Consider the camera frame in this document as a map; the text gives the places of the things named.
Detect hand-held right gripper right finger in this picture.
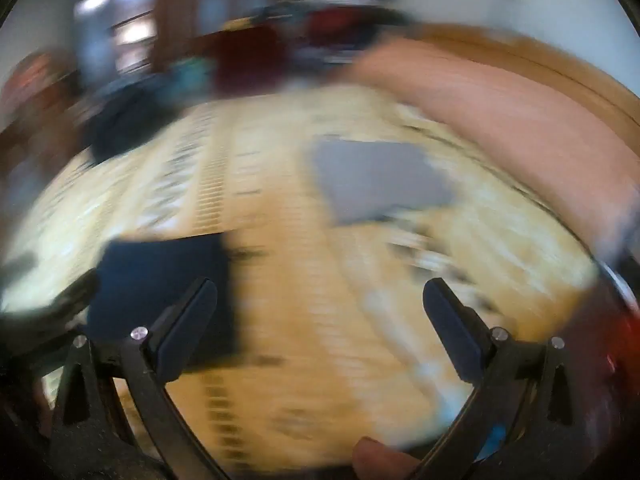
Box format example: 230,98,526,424
410,277,576,480

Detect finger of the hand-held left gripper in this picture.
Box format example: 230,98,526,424
0,267,101,356

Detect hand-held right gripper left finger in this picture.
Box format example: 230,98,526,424
47,277,231,480

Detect navy blue pants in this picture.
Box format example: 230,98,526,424
82,232,241,376

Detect person's right hand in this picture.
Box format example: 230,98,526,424
351,436,422,480

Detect yellow patterned bed sheet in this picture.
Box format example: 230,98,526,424
0,82,601,473

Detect grey folded cloth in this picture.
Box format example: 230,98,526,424
310,137,458,226

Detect dark blue cloth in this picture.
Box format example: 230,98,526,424
79,74,201,162

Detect pink pillow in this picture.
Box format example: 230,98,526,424
345,40,640,266

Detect teal cloth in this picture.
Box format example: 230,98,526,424
169,59,215,92

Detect dark red cloth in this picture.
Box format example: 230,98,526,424
209,26,292,100

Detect brown wooden wardrobe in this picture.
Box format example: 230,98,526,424
149,0,372,68

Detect pile of mixed clothes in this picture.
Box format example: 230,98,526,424
277,0,418,63

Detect wooden bed frame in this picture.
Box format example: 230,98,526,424
415,24,640,128

